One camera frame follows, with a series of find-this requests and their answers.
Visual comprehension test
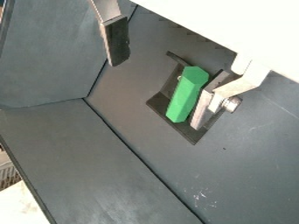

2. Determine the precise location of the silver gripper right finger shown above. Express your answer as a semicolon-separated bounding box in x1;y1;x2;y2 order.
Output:
191;54;271;130

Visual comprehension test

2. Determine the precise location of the black curved cradle stand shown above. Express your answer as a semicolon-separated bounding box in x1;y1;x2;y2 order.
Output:
145;52;229;144

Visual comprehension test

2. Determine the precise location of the green hexagonal prism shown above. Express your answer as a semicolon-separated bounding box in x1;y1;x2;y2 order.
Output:
165;66;209;123

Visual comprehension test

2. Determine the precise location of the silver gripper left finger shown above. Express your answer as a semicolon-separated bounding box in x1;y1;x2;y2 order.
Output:
88;0;131;67

